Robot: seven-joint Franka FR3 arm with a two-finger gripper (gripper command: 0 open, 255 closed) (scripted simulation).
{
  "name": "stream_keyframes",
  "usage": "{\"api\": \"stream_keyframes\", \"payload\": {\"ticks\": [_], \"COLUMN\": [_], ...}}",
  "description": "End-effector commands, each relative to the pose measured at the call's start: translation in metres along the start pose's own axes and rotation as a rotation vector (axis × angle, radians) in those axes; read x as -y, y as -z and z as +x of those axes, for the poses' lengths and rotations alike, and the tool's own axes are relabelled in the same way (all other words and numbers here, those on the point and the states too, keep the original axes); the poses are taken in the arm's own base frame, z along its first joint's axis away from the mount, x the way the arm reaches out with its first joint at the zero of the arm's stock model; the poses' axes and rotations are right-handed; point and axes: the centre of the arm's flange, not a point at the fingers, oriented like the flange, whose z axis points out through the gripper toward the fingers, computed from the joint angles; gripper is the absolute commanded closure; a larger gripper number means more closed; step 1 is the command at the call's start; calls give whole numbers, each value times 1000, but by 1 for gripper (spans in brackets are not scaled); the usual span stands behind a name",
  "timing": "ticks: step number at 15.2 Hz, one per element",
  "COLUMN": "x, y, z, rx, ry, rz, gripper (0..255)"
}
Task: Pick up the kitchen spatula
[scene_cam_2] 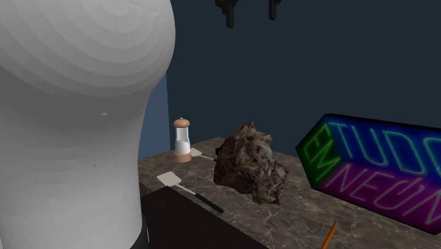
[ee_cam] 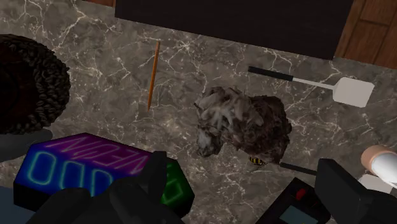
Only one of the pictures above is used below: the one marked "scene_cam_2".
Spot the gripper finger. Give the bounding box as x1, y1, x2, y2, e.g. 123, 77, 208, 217
268, 0, 283, 21
214, 0, 240, 29

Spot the salt grinder with wooden cap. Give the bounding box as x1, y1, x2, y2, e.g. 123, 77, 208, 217
172, 117, 192, 163

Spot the brown rough lump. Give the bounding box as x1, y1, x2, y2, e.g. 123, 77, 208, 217
213, 121, 290, 207

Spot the black box with neon lettering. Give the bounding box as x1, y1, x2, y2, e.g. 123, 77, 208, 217
295, 112, 441, 236

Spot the orange pencil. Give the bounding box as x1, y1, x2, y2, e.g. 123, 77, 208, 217
319, 220, 339, 249

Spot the white spatula with black handle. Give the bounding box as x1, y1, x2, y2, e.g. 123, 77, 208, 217
156, 171, 225, 214
189, 147, 218, 163

